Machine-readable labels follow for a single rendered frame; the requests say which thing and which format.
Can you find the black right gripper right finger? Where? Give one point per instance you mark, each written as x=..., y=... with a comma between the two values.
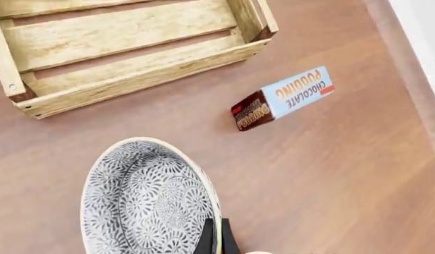
x=231, y=240

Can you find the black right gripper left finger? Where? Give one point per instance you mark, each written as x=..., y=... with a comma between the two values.
x=207, y=238

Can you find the grey floral patterned bowl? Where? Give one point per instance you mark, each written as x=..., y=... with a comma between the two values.
x=146, y=201

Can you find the wooden slat tray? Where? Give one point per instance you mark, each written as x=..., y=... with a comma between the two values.
x=125, y=34

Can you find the chocolate pudding box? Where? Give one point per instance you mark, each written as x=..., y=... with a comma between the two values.
x=291, y=92

